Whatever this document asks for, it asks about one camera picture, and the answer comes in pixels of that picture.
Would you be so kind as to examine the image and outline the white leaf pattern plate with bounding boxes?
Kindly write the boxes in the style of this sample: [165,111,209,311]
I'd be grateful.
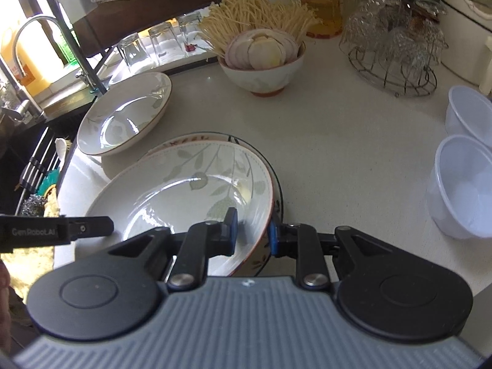
[73,139,275,278]

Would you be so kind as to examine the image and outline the chrome kitchen faucet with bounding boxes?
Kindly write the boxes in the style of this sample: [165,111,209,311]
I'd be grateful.
[2,18,80,96]

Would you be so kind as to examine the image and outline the person's right hand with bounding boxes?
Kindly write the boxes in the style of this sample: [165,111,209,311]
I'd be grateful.
[0,262,12,353]

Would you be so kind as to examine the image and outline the white plastic bowl near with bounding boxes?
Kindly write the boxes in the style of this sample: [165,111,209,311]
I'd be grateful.
[426,135,491,240]

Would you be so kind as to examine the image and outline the white plastic bowl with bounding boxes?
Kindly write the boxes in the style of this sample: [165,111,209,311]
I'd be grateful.
[426,135,491,240]
[444,85,492,148]

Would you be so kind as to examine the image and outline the white leaf plate brown rim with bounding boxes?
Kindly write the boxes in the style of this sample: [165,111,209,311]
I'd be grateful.
[77,72,173,157]

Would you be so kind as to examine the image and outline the white dish brush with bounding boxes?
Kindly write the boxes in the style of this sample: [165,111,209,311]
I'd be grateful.
[55,137,72,170]

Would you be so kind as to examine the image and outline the white plastic bowl far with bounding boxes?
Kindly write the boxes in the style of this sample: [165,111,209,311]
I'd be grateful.
[444,85,492,148]

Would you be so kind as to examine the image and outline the ceramic bowl with food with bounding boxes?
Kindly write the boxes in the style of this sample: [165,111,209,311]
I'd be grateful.
[219,42,306,97]

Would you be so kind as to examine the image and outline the sliced onion pieces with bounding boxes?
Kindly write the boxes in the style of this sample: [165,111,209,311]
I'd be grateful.
[224,28,300,71]

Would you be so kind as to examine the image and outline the clear drinking glass middle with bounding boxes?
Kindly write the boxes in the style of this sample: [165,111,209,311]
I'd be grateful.
[149,22,183,58]

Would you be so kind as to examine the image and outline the clear drinking glass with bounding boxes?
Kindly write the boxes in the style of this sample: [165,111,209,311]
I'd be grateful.
[149,22,183,58]
[117,33,149,70]
[177,12,202,52]

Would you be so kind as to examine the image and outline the white drying tray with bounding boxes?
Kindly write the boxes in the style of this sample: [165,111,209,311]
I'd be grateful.
[109,28,215,86]

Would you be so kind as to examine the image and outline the clear drinking glass left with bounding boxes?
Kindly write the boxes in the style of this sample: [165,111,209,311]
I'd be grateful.
[117,33,149,70]

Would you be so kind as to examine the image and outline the clear drinking glass right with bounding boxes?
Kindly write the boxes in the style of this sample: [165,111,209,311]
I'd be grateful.
[177,12,202,52]

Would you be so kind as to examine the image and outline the clear patterned glass cups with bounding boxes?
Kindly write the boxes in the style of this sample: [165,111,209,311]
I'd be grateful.
[339,0,448,82]

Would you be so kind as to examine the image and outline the pale dried noodles bundle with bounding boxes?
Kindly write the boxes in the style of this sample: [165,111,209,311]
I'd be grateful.
[198,0,319,57]

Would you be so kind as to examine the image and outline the dark wooden shelf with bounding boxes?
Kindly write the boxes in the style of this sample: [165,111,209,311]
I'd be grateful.
[73,0,220,57]

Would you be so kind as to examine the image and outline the white rice cooker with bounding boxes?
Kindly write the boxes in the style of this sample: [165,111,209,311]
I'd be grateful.
[440,0,491,97]

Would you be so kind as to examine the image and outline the wire glass rack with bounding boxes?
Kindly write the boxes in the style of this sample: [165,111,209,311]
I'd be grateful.
[345,54,438,97]

